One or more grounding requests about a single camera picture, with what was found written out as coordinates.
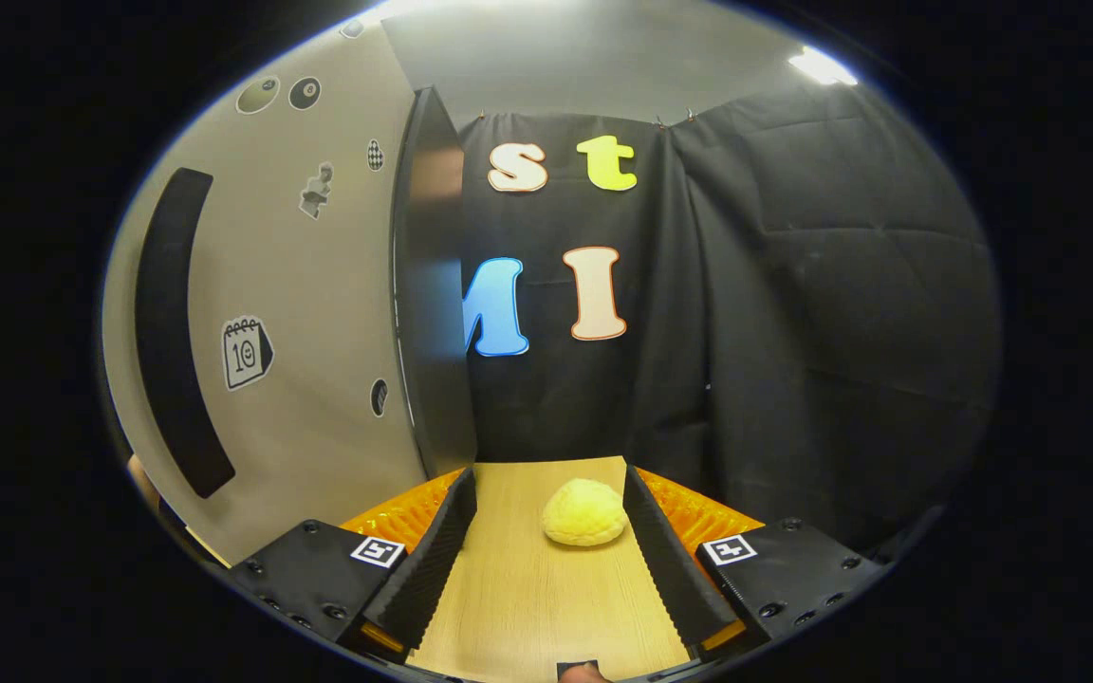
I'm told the black cabinet door handle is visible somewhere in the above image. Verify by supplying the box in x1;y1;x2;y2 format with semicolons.
133;167;237;501

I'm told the dark grey cabinet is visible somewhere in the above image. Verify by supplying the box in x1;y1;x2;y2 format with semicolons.
392;84;479;481

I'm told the large ceiling light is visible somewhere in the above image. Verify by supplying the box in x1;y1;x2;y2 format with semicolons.
357;0;557;26

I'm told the black backdrop cloth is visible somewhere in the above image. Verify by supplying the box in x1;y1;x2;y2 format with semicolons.
455;82;1003;557

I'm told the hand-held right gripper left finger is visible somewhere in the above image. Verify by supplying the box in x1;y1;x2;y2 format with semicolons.
229;465;478;661

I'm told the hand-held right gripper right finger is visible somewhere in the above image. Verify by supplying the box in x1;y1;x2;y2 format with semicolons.
621;462;890;663

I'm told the small ceiling light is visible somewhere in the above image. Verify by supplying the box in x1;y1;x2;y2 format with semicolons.
786;45;860;89

